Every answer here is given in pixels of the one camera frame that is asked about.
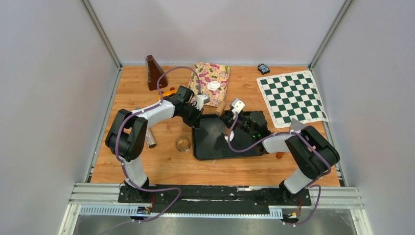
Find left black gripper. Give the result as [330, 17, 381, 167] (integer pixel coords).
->
[178, 103, 204, 130]

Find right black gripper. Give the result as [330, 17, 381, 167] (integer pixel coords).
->
[219, 111, 256, 139]

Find black baking tray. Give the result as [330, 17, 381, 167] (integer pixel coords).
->
[192, 114, 265, 161]

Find wooden pastry roller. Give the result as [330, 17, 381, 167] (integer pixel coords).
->
[215, 101, 227, 117]

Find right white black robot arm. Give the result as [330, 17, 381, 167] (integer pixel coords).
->
[219, 110, 340, 205]

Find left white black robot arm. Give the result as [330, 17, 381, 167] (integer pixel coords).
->
[105, 86, 210, 202]

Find orange toy car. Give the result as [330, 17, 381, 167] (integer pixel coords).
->
[158, 87, 177, 100]

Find silver glitter tube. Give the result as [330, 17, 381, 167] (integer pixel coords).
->
[145, 124, 157, 149]

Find floral rectangular tray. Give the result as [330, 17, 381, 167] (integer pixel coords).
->
[188, 62, 231, 107]

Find small blue black toy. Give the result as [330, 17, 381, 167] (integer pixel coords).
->
[257, 63, 270, 75]

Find brown wooden metronome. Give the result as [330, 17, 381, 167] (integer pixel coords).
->
[145, 55, 168, 91]

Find green white chess mat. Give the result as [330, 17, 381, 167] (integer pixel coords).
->
[256, 70, 328, 129]

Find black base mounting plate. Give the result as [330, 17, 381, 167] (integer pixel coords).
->
[118, 185, 312, 214]

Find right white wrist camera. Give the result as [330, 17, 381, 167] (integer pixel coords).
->
[230, 98, 245, 114]

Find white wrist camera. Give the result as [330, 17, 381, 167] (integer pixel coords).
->
[191, 94, 210, 110]
[230, 98, 245, 114]

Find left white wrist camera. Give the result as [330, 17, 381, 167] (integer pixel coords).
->
[191, 94, 210, 110]

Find round metal cutter ring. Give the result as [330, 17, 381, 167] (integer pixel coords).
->
[175, 136, 191, 153]

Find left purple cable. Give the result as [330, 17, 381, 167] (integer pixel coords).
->
[115, 66, 202, 224]

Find purple cable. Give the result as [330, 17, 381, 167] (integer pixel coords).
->
[227, 113, 332, 227]
[115, 66, 202, 224]

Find wooden handled metal scraper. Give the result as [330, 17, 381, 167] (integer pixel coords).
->
[276, 118, 306, 159]

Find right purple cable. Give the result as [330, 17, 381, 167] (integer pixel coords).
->
[227, 113, 332, 227]

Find aluminium frame rail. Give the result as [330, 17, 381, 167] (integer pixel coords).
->
[59, 183, 372, 235]

